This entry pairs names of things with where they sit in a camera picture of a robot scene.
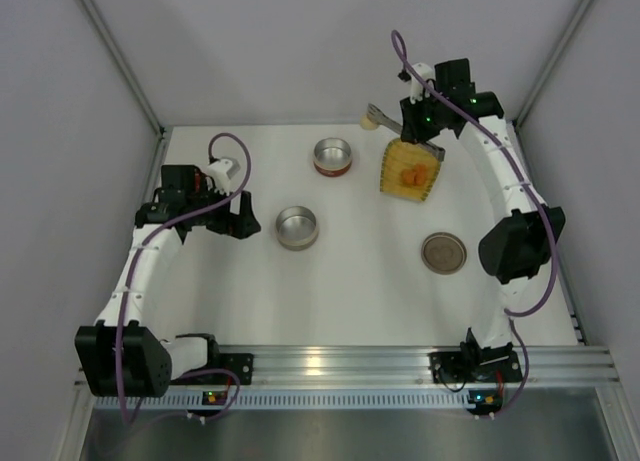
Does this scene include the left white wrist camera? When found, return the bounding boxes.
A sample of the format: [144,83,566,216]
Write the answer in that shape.
[204,157,240,195]

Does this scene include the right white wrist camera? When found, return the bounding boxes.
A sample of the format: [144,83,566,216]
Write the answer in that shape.
[398,63,435,104]

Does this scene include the grey slotted cable duct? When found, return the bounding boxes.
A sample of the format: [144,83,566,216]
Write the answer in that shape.
[127,389,471,411]

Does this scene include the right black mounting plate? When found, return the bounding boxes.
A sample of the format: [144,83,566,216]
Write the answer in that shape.
[428,350,470,391]

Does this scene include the brown round lid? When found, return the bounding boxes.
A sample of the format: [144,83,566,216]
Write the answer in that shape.
[420,232,467,275]

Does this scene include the white round bun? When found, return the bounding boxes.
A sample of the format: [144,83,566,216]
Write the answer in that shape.
[360,114,379,131]

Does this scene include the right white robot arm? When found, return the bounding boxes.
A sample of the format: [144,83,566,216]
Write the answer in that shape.
[399,58,566,385]

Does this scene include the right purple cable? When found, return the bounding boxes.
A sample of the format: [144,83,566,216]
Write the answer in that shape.
[389,29,559,422]

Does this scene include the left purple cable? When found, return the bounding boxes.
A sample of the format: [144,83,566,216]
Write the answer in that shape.
[114,132,251,427]

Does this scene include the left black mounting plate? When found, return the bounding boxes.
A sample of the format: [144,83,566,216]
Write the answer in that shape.
[218,352,254,386]

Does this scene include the bamboo woven tray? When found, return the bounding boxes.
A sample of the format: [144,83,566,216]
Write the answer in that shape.
[379,138,442,202]

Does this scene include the right aluminium frame post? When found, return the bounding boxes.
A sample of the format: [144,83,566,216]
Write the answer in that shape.
[512,0,597,147]

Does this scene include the tan steel lunch bowl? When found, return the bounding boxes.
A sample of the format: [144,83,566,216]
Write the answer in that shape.
[275,206,319,251]

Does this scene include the aluminium frame post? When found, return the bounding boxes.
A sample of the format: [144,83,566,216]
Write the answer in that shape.
[76,0,166,200]
[512,0,597,147]

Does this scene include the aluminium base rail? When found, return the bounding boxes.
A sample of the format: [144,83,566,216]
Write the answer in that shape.
[74,344,619,386]

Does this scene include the left aluminium frame post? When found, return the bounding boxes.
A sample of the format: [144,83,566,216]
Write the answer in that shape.
[76,0,166,200]

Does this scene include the orange fried nuggets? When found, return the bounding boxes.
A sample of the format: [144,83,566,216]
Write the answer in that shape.
[401,163,428,186]

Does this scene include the purple cable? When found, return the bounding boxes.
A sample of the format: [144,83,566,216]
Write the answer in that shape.
[114,132,251,427]
[389,29,559,422]

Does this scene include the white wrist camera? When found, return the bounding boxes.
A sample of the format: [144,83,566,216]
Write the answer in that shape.
[204,157,240,195]
[398,63,435,104]

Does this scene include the red steel lunch bowl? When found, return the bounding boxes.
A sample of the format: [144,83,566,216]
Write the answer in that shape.
[313,138,353,177]

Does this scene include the black mounting plate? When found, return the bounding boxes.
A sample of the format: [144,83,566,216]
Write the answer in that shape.
[428,350,470,391]
[218,352,254,386]

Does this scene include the steel food tongs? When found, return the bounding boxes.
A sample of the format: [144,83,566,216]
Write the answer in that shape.
[365,103,446,162]

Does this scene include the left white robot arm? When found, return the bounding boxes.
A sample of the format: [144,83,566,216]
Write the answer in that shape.
[74,157,261,398]

